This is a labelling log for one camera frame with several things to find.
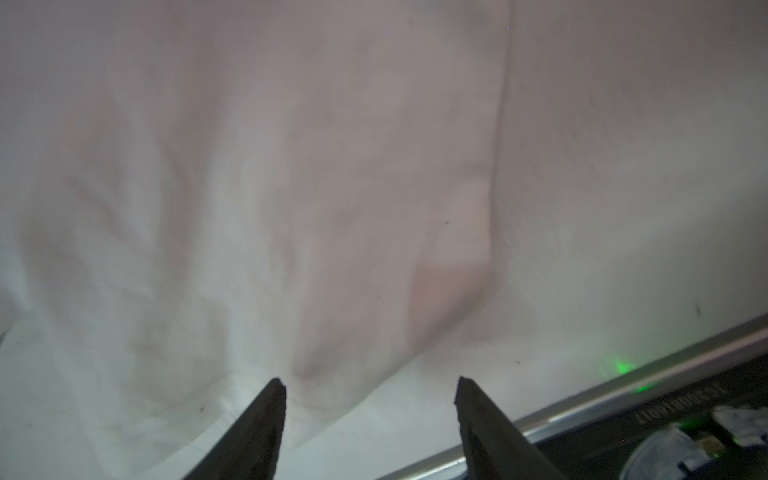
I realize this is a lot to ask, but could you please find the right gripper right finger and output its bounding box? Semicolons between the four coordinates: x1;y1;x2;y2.
454;377;565;480

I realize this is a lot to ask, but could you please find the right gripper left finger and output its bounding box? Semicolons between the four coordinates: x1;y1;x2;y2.
184;378;287;480

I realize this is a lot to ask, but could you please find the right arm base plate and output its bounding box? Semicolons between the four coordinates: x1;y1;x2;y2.
536;355;767;479

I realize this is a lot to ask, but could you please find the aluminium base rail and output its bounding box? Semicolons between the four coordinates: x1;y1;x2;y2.
395;317;767;479

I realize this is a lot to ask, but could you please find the white t shirt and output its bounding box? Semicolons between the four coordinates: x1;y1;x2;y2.
1;1;513;479

